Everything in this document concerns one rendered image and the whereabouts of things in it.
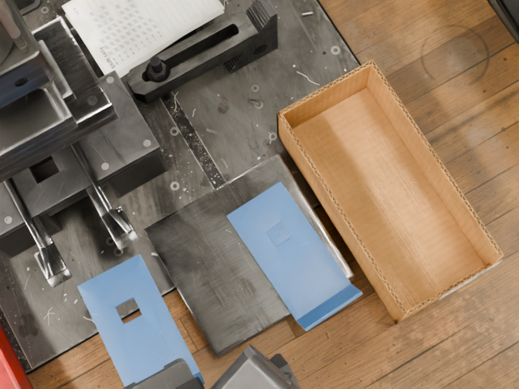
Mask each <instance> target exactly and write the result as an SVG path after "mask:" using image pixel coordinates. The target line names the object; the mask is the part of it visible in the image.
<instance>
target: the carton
mask: <svg viewBox="0 0 519 389"><path fill-rule="evenodd" d="M276 121H277V135H278V137H279V138H280V140H281V141H282V143H283V145H284V147H285V148H286V149H287V151H288V153H289V154H290V156H291V157H292V159H293V161H294V163H295V164H296V166H297V167H298V169H299V170H300V172H301V174H302V175H303V176H304V178H305V180H306V182H307V183H308V184H309V186H310V188H311V190H312V191H313V193H314V194H315V196H316V197H317V200H318V201H319V202H320V203H321V206H322V207H323V209H324V210H325V212H326V213H327V215H328V217H329V219H330V220H331V221H332V223H333V225H334V227H335V228H336V229H337V231H338V233H339V234H340V236H341V237H342V239H343V240H344V243H345V244H346V246H347V247H348V249H349V250H350V252H351V254H352V255H353V256H354V258H355V260H356V262H357V263H358V264H359V266H360V268H361V270H362V271H363V273H364V274H365V276H366V277H367V279H368V281H369V282H370V283H371V285H372V287H373V289H374V290H375V291H376V293H377V295H378V297H379V298H380V300H381V301H382V303H383V304H384V306H385V308H386V309H387V310H388V313H389V314H390V316H391V317H392V319H393V320H394V322H395V324H396V325H397V324H399V323H401V322H402V321H404V320H406V319H408V318H409V317H411V316H412V315H414V314H416V313H417V312H419V311H420V310H423V309H424V308H426V307H427V306H429V305H431V304H432V303H434V302H436V301H437V300H440V299H442V298H443V297H445V296H447V295H449V294H450V293H452V292H453V291H455V290H457V289H459V288H460V287H461V286H464V285H465V284H467V283H468V282H470V281H472V280H473V279H475V278H476V277H478V276H480V275H482V274H484V273H485V272H487V271H488V270H490V269H492V268H493V267H495V266H497V265H498V264H499V263H500V262H501V261H502V260H503V259H502V260H500V259H501V258H502V257H503V256H504V254H503V253H502V251H501V250H500V248H499V247H498V245H497V243H496V242H495V241H494V239H493V238H492V236H491V235H490V233H489V232H488V231H487V229H486V227H485V226H484V224H483V222H482V221H481V220H480V219H479V217H478V216H477V214H476V212H475V211H474V210H473V208H472V207H471V205H470V203H469V202H468V201H467V199H466V198H465V196H464V195H463V193H462V191H461V190H460V189H459V187H458V186H457V184H456V182H455V181H454V180H453V178H452V177H451V175H450V174H449V172H448V170H447V169H446V168H445V166H444V165H443V163H442V161H441V160H440V159H439V158H438V156H437V155H436V153H435V151H434V150H433V149H432V147H431V146H430V144H429V142H428V141H427V139H426V138H425V137H424V135H423V134H422V132H421V130H420V129H419V128H418V126H417V125H416V123H415V121H414V120H413V119H412V117H411V116H410V114H409V112H408V111H407V109H406V108H405V107H404V105H403V104H402V102H401V100H400V99H399V98H398V97H397V95H396V94H395V92H394V90H393V89H392V88H391V86H390V85H389V83H388V81H387V80H386V78H385V77H384V76H383V74H382V72H381V71H380V69H379V68H378V67H377V65H376V64H375V62H374V60H373V59H372V60H370V61H369V62H367V63H365V64H363V65H362V66H359V67H358V68H356V69H354V70H352V71H350V72H349V73H347V74H345V75H343V76H342V77H340V78H338V79H336V80H335V81H333V82H331V83H329V84H327V85H326V86H324V87H322V88H320V89H319V90H317V91H315V92H313V93H312V94H310V95H308V96H306V97H304V98H303V99H301V100H298V101H297V102H296V103H293V104H292V105H290V106H288V107H286V108H285V109H283V110H281V111H279V112H278V113H276ZM499 260H500V261H499ZM498 261H499V262H498Z"/></svg>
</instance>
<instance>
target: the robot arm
mask: <svg viewBox="0 0 519 389"><path fill-rule="evenodd" d="M163 368H164V369H162V370H160V371H158V372H157V373H155V374H152V375H151V376H149V377H147V378H145V379H143V380H142V381H140V382H138V383H135V382H133V383H132V384H129V385H127V386H126V387H123V388H122V389H205V388H204V386H203V384H202V382H201V380H200V378H199V377H194V376H193V374H192V372H191V370H190V368H189V366H188V364H187V363H186V361H185V360H184V359H183V358H178V359H176V360H173V361H172V362H171V363H169V364H166V365H164V366H163ZM210 389H301V388H300V385H299V384H298V382H297V379H296V378H295V376H294V374H293V371H292V370H291V368H290V365H289V364H288V363H287V362H286V360H285V359H284V358H283V356H282V355H281V354H280V353H276V354H275V355H274V356H273V357H272V358H271V359H270V360H268V359H267V356H264V355H262V354H261V353H260V352H259V351H258V350H257V349H256V348H254V347H252V346H251V345H249V346H248V347H247V348H246V349H245V350H244V351H243V352H242V353H241V354H240V356H239V357H238V358H237V359H236V360H235V361H234V362H233V364H232V365H231V366H230V367H229V368H228V369H227V371H226V372H225V373H224V374H223V375H222V376H221V377H220V378H219V379H218V380H217V381H216V382H215V384H214V385H213V386H212V387H211V388H210Z"/></svg>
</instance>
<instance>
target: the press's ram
mask: <svg viewBox="0 0 519 389"><path fill-rule="evenodd" d="M31 33H32V34H33V36H34V38H35V40H36V41H37V43H38V45H39V47H40V49H41V50H42V52H43V54H44V56H45V57H46V59H47V61H48V63H49V64H50V65H51V66H52V67H53V68H54V70H55V72H56V78H55V79H54V81H53V83H52V84H51V85H50V86H48V87H46V88H44V89H36V90H33V91H32V92H30V93H28V94H26V95H25V96H22V97H20V98H18V99H17V100H15V101H13V102H11V103H9V104H8V105H6V106H4V107H2V108H0V183H2V182H3V181H5V180H7V179H9V178H11V177H12V176H14V175H16V174H18V173H20V172H21V171H24V170H25V169H27V168H28V167H31V166H33V165H34V164H36V163H38V162H40V161H42V160H44V159H45V158H47V157H49V156H51V155H52V154H54V153H56V152H58V151H60V150H62V149H63V148H65V147H67V146H69V145H71V144H73V143H75V142H76V141H78V140H80V139H82V138H84V137H85V136H87V135H89V134H91V133H93V132H94V131H96V130H99V129H100V128H101V127H104V126H106V125H108V124H109V123H111V122H113V121H115V120H116V119H118V118H119V116H118V115H117V111H116V110H115V108H114V105H113V104H112V102H111V101H110V98H109V96H108V95H107V93H106V92H105V90H104V88H103V87H102V85H101V83H100V81H99V80H98V78H97V76H96V74H95V72H94V71H93V69H92V68H91V66H90V64H89V63H88V61H87V58H86V57H85V55H84V54H83V52H82V50H81V48H80V47H79V45H78V43H77V42H76V40H75V39H74V37H73V34H72V33H71V31H70V29H69V28H68V26H67V24H66V23H65V21H64V19H63V17H62V16H60V17H58V18H56V19H54V20H52V21H51V22H48V23H46V24H45V25H42V26H40V27H39V28H37V29H35V30H33V31H31Z"/></svg>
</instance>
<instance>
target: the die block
mask: <svg viewBox="0 0 519 389"><path fill-rule="evenodd" d="M52 159H53V158H52V156H49V157H47V158H45V159H44V160H42V161H40V162H38V163H36V164H34V165H33V166H31V167H29V168H30V169H31V171H32V173H33V170H34V169H36V168H37V167H39V166H41V165H43V164H45V163H46V162H48V161H51V160H52ZM168 170H169V169H168V166H167V163H166V161H165V158H164V155H163V153H162V151H161V150H159V151H157V152H156V153H154V154H152V155H150V156H149V157H146V158H145V159H143V160H142V161H139V162H137V163H136V164H134V165H132V166H130V167H129V168H127V169H125V170H123V171H122V172H120V173H118V174H116V175H114V176H113V177H111V178H109V179H107V180H105V181H103V182H102V183H100V186H101V187H104V186H106V185H108V184H109V185H110V186H111V188H112V189H113V191H114V193H115V195H116V196H117V197H118V198H120V197H122V196H124V195H126V194H127V193H129V192H131V191H133V190H134V189H136V188H139V187H140V186H141V185H143V184H146V183H147V182H149V181H151V180H153V179H154V178H156V177H158V176H159V175H161V174H163V173H165V172H166V171H168ZM33 175H34V177H35V178H36V176H35V174H34V173H33ZM36 180H37V178H36ZM37 182H38V180H37ZM38 183H39V182H38ZM86 196H88V194H87V192H86V191H85V192H84V193H82V194H80V195H78V196H76V197H75V198H73V199H71V200H69V201H68V202H66V203H64V204H62V205H60V206H59V207H57V208H54V209H53V210H52V211H49V212H47V213H46V214H44V215H42V216H40V217H41V219H42V221H43V223H44V224H45V226H46V228H47V230H48V232H49V234H50V235H51V236H52V235H55V234H56V233H57V232H60V231H61V230H62V228H61V227H60V225H59V223H58V221H57V219H56V217H55V213H57V212H59V211H62V210H63V209H64V208H67V207H69V206H70V205H72V204H74V203H76V202H77V201H79V200H81V199H83V198H85V197H86ZM34 245H36V241H35V239H34V238H33V237H32V234H31V232H30V231H29V228H28V226H27V225H24V226H22V227H21V228H19V229H17V230H15V231H13V232H12V233H10V234H8V235H6V236H5V237H3V238H0V252H2V253H3V254H4V255H6V256H7V257H9V258H10V259H11V258H13V257H15V256H17V255H18V254H20V253H22V252H24V251H25V250H27V249H30V248H31V247H33V246H34Z"/></svg>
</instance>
